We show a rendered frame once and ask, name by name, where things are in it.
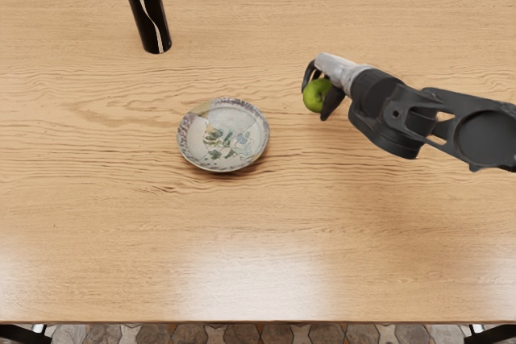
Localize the patterned ceramic plate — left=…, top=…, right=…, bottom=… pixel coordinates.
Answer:
left=177, top=97, right=271, bottom=173

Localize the green apple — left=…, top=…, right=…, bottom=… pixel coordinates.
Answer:
left=302, top=77, right=334, bottom=114

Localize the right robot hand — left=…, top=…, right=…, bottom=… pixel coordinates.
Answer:
left=301, top=52, right=372, bottom=122

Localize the black drink can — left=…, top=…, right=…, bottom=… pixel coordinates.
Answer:
left=122, top=0, right=173, bottom=55

